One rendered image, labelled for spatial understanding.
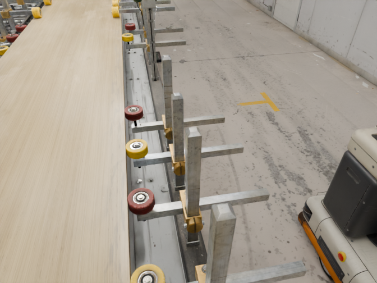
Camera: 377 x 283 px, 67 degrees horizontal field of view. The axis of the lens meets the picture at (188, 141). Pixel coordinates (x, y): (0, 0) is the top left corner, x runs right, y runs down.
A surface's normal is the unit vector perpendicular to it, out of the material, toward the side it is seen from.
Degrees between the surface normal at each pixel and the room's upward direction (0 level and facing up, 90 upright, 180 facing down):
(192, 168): 90
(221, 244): 90
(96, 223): 0
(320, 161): 0
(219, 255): 90
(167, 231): 0
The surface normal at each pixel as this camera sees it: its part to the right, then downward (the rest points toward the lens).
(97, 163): 0.00, -0.78
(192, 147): 0.19, 0.61
